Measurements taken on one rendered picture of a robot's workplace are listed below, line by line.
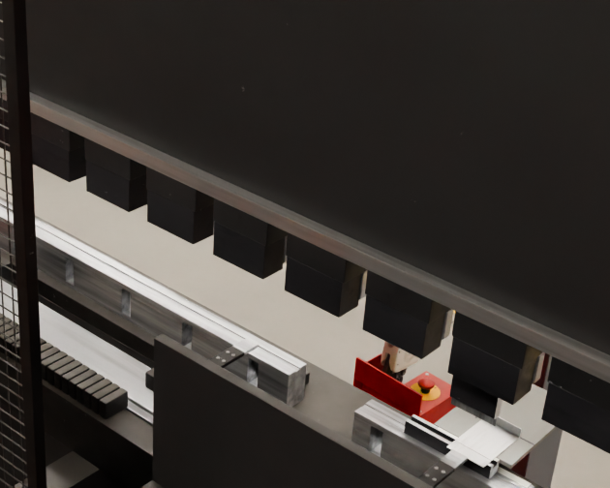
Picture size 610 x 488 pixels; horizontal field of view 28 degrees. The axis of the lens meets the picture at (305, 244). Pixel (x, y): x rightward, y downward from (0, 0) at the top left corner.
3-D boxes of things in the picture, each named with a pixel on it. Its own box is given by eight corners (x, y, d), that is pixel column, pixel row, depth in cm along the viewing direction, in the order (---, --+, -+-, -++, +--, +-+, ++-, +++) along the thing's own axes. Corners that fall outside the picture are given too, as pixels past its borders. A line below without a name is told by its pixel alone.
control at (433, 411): (454, 430, 294) (464, 369, 286) (411, 458, 284) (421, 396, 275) (391, 392, 306) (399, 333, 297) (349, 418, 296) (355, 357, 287)
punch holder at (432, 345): (448, 342, 234) (460, 269, 226) (423, 360, 228) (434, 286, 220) (386, 312, 242) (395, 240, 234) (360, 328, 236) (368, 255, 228)
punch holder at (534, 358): (538, 386, 224) (554, 311, 216) (514, 406, 218) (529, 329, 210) (470, 352, 232) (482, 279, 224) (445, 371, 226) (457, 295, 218)
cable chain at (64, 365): (128, 407, 238) (128, 390, 236) (106, 420, 234) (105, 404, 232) (-12, 319, 261) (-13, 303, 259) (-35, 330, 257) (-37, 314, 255)
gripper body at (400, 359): (405, 336, 282) (396, 377, 287) (431, 323, 289) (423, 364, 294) (380, 322, 286) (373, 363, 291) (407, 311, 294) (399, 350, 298)
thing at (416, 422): (497, 472, 233) (499, 459, 232) (488, 478, 231) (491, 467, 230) (412, 426, 244) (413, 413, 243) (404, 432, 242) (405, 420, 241)
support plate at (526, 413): (577, 410, 249) (578, 406, 249) (510, 469, 231) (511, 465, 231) (503, 373, 259) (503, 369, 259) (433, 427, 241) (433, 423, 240)
